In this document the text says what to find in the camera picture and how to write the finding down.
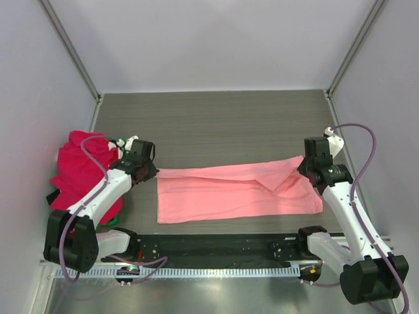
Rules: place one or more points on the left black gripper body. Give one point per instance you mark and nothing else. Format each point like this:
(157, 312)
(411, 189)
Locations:
(150, 171)

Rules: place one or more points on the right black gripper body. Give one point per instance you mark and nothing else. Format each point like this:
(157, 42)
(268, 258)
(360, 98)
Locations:
(304, 167)

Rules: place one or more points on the pink t shirt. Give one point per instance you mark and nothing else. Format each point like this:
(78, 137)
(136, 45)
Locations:
(235, 191)

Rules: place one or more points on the green plastic tray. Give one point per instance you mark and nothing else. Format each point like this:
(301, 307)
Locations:
(118, 204)

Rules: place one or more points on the red t shirt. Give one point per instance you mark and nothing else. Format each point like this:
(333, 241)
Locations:
(77, 173)

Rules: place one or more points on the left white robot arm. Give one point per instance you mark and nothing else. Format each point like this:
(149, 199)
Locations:
(72, 241)

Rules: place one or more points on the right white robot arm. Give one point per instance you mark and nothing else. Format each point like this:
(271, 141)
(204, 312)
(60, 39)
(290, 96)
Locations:
(368, 271)

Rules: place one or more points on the black garment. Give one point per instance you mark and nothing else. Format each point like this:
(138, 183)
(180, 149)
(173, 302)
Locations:
(50, 198)

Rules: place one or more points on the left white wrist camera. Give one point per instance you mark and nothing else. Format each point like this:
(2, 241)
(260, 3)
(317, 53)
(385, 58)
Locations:
(127, 141)

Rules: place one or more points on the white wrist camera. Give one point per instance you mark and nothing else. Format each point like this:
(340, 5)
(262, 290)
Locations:
(127, 141)
(336, 143)

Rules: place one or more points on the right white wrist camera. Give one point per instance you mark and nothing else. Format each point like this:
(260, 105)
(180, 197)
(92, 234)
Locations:
(336, 143)

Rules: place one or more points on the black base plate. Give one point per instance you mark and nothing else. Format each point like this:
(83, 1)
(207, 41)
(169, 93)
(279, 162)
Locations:
(220, 251)

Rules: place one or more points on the slotted cable duct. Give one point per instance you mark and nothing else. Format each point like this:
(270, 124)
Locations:
(131, 272)

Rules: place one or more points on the right aluminium frame post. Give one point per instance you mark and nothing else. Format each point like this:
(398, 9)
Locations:
(372, 16)

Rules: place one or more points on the aluminium frame post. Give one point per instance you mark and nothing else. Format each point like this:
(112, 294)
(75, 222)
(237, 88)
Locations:
(372, 16)
(69, 47)

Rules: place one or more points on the left aluminium frame post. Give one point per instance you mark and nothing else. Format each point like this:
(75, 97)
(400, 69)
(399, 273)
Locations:
(69, 47)

